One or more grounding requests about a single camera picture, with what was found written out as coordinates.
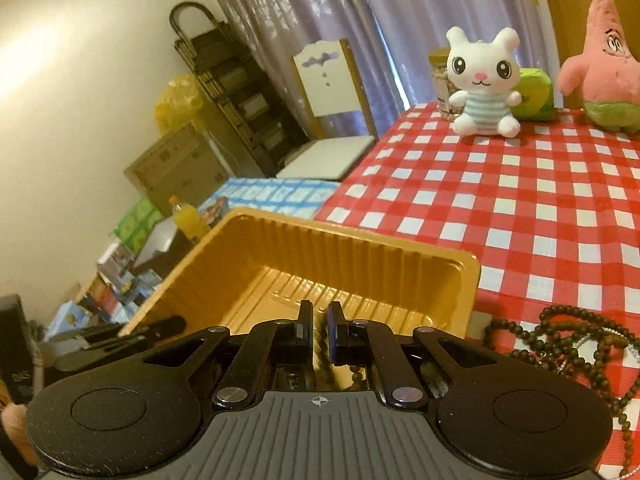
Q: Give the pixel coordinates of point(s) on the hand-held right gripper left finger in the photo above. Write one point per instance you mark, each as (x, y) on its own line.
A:
(307, 327)

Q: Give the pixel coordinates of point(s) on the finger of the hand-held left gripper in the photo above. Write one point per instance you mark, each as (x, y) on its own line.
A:
(167, 324)
(115, 346)

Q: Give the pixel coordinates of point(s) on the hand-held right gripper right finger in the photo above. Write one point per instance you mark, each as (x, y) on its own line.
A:
(332, 332)

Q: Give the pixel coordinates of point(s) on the orange plastic tray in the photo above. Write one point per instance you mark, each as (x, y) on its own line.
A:
(280, 260)

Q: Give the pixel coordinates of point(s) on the person's left hand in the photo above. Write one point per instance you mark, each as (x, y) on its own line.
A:
(12, 425)

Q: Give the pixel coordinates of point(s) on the pile of printed boxes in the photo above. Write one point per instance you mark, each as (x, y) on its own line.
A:
(105, 290)

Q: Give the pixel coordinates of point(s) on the orange juice bottle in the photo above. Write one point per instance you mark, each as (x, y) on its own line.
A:
(187, 225)

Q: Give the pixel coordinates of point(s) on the stack of green boxes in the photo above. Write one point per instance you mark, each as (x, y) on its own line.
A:
(137, 220)

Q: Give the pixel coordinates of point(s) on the small printed packet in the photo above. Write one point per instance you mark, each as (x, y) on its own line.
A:
(215, 210)

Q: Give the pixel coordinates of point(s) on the blue patterned cloth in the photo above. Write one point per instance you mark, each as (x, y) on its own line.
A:
(280, 195)

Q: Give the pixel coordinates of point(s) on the brown cardboard box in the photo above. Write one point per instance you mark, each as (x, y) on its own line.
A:
(175, 170)

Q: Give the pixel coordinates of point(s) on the yellow plastic bag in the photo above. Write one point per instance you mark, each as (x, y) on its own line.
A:
(177, 100)

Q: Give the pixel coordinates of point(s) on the red checkered tablecloth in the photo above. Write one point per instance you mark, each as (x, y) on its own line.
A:
(525, 210)

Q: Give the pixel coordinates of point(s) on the black folding rack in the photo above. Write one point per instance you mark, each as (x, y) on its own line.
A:
(235, 95)

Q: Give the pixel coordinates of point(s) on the white wooden chair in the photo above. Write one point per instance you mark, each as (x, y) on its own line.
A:
(327, 85)

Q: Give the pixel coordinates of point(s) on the white bunny plush toy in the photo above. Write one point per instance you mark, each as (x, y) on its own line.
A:
(482, 105)

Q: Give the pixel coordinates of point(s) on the tall food jar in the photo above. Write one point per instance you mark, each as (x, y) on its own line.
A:
(440, 80)

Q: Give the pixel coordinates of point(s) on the green tissue box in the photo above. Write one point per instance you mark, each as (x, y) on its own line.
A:
(537, 95)

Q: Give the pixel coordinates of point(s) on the purple sheer curtain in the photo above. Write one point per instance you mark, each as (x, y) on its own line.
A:
(375, 10)

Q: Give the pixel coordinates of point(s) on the pink starfish plush toy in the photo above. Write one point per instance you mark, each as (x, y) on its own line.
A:
(605, 75)

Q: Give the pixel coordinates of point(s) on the brown wooden panel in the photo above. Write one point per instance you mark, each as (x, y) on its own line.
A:
(565, 10)

